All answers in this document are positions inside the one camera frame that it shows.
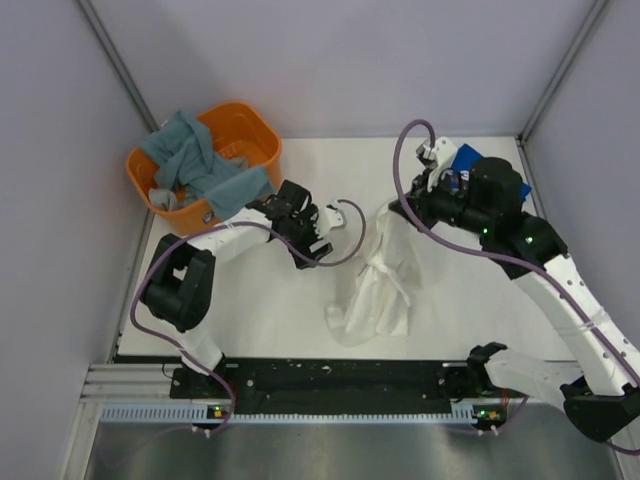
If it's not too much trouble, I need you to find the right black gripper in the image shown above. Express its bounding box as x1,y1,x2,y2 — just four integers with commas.
389,165,491,236

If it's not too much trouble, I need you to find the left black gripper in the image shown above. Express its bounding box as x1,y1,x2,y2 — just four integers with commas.
284,205,332,269

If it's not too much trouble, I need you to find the white t shirt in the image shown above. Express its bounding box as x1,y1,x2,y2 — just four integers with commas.
325,205,421,347

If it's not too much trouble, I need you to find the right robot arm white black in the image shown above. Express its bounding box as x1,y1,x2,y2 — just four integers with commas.
390,157,639,444

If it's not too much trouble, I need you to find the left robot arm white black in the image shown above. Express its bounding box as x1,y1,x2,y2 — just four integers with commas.
141,180,346,397

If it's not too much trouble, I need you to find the blue folded t shirt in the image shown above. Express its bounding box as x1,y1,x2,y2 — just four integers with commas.
449,143,532,204

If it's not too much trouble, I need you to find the orange plastic basket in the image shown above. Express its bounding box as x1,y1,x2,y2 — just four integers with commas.
125,101,283,236

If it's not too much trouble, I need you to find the teal grey t shirt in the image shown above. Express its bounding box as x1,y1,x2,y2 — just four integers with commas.
139,111,276,220

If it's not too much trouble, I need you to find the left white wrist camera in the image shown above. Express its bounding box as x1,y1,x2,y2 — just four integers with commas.
310,203,347,253

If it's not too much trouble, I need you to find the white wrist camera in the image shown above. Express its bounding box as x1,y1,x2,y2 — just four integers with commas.
310,203,347,253
416,137,458,192

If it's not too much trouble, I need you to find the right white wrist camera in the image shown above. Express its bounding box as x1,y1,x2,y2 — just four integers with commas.
416,137,458,192

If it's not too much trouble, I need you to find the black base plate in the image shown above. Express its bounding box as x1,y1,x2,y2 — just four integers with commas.
168,357,526,415

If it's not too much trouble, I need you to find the grey slotted cable duct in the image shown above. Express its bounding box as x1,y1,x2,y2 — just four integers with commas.
101,403,480,426

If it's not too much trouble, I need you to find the aluminium frame rail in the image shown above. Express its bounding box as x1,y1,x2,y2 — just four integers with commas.
80,364,176,402

